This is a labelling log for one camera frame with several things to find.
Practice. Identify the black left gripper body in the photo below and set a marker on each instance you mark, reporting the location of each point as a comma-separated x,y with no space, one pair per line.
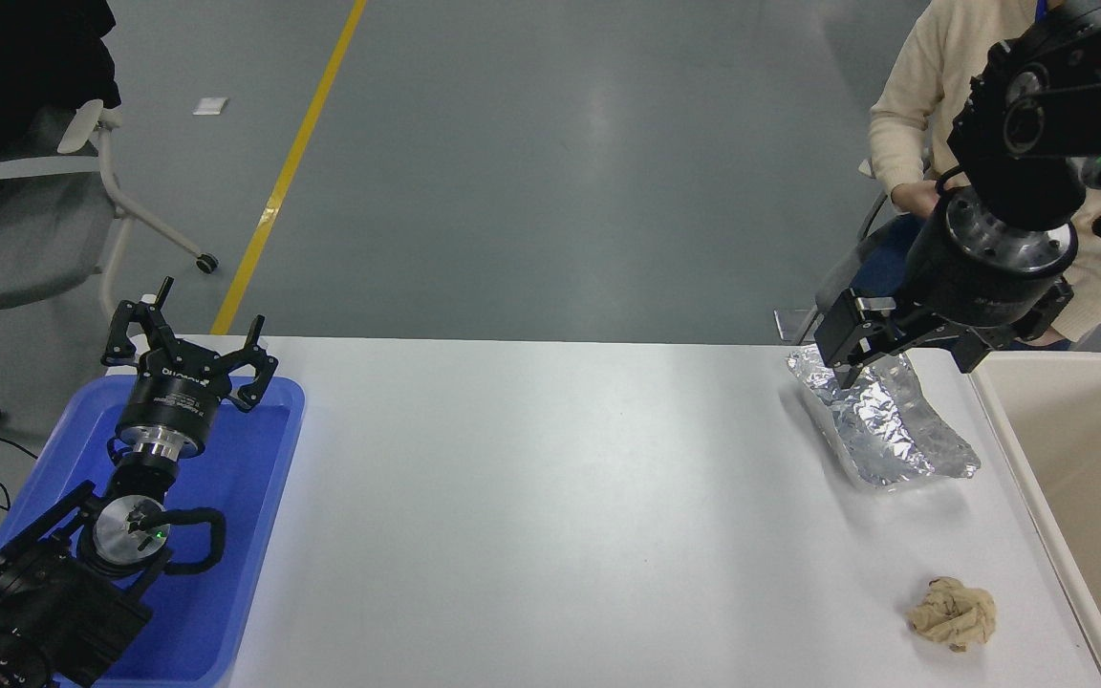
173,401

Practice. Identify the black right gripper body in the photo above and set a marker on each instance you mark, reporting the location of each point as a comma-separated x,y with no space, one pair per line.
966,291

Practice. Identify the silver foil plate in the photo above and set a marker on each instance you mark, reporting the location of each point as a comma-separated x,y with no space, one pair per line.
890,430

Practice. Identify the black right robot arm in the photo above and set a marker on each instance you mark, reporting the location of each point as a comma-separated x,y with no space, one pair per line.
1067,96

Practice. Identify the person's right forearm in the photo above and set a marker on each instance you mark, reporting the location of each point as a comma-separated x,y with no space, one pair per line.
899,153

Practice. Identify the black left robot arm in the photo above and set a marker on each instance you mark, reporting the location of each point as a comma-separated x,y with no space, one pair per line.
44,602

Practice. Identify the large pale dustbin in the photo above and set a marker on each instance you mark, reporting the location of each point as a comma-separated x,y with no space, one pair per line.
1086,478

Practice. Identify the person's left hand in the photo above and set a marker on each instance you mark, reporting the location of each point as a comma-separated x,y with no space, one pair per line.
1049,337

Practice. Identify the person's right hand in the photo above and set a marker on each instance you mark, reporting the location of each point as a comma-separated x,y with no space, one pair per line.
918,198

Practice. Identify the grey chair under person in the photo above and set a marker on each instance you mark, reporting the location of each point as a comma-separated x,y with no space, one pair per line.
856,272

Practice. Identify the blue plastic tray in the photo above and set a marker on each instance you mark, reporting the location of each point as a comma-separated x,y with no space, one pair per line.
245,478

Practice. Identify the grey white wheeled chair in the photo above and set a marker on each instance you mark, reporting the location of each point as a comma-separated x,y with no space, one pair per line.
34,239

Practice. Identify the white paper scrap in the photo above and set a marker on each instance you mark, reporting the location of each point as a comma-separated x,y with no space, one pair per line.
211,106

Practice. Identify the crumpled tan paper ball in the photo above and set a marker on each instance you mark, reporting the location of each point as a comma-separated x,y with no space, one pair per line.
954,613

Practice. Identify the person in dark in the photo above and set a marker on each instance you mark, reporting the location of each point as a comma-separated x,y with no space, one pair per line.
6,96

